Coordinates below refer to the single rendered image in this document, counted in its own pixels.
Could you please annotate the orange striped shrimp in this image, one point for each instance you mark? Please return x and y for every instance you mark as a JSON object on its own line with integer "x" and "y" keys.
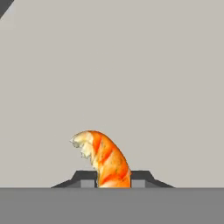
{"x": 110, "y": 163}

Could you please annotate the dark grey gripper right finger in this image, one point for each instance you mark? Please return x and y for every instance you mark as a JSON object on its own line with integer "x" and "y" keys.
{"x": 141, "y": 176}

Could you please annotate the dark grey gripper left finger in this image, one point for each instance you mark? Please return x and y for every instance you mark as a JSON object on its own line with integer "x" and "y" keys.
{"x": 84, "y": 176}

